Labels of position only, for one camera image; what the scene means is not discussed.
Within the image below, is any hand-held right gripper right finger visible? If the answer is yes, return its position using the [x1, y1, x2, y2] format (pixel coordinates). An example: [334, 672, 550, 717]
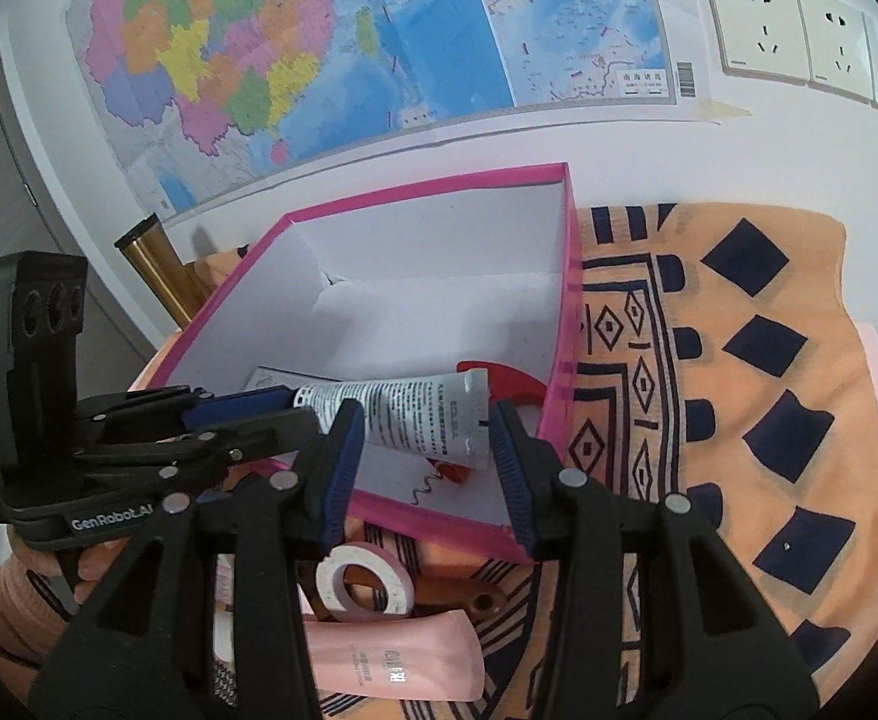
[487, 399, 822, 720]

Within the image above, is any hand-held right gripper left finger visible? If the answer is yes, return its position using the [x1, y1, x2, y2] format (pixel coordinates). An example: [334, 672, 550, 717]
[26, 397, 368, 720]

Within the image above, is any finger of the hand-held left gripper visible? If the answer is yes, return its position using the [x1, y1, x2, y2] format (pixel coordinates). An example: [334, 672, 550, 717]
[71, 406, 321, 482]
[71, 384, 295, 445]

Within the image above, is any white printed tube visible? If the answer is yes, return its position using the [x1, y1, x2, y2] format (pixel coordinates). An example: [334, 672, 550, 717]
[292, 371, 494, 470]

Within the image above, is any white tape roll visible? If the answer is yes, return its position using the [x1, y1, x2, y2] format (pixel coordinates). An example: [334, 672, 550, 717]
[314, 540, 416, 623]

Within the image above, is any brown comb massager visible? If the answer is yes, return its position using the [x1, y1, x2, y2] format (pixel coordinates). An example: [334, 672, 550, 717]
[341, 566, 511, 620]

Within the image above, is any pink cardboard box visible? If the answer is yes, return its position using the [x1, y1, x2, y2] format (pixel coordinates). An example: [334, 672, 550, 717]
[130, 162, 582, 565]

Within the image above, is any pink patterned packet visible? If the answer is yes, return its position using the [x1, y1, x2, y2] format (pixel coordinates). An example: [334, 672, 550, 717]
[307, 610, 489, 702]

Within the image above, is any person's left hand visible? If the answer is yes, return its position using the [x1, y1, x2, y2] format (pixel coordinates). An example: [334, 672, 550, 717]
[7, 529, 136, 608]

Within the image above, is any white printed card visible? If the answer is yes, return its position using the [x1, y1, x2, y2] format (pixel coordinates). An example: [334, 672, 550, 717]
[247, 366, 338, 395]

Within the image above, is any red plastic tool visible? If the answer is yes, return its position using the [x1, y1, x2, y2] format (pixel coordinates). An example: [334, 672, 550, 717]
[427, 360, 546, 487]

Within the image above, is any gold metal leg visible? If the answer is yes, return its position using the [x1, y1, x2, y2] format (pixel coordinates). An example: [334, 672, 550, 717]
[113, 214, 203, 331]

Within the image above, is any grey door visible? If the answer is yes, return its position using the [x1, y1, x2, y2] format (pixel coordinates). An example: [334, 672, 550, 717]
[0, 37, 155, 451]

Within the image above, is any white small object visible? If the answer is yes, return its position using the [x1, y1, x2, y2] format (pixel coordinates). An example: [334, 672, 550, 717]
[212, 613, 239, 662]

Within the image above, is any orange patterned blanket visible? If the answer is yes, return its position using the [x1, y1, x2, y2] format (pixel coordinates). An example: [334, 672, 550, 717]
[127, 201, 878, 720]

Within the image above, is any masking tape strip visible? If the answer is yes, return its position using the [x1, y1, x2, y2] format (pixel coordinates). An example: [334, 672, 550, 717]
[697, 97, 751, 125]

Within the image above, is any colourful wall map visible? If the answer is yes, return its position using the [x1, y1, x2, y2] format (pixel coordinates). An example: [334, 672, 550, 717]
[64, 0, 699, 215]

